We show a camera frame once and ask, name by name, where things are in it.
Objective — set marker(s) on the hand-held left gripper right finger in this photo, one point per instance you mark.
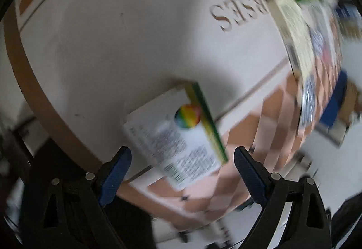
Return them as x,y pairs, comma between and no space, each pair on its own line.
251,176

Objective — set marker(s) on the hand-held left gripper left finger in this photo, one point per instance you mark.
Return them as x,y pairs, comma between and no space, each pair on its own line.
115,176

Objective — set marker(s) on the white box with rainbow circle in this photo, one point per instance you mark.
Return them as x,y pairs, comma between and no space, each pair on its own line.
181,138

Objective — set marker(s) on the blue and white packet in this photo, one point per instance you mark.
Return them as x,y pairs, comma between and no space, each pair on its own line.
308,99

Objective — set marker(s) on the blue box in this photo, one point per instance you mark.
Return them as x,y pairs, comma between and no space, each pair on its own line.
333,102

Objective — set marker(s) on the cream yellow box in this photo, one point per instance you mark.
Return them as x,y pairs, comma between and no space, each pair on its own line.
294,28

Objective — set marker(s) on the dark blue packet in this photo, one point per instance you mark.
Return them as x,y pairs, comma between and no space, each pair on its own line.
348,18

